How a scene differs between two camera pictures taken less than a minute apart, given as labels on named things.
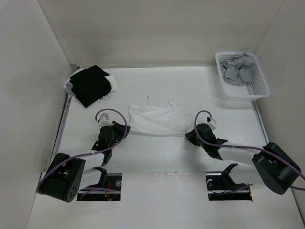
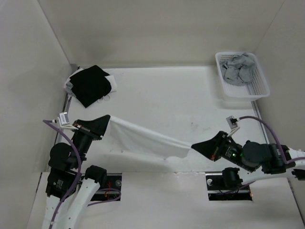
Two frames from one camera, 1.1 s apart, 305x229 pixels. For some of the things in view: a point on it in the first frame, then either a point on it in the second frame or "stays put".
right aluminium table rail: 258,113 stays put
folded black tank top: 90,85 stays put
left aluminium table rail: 68,102 stays put
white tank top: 147,120 to 126,135
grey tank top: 238,69 stays put
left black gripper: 120,129 to 96,128
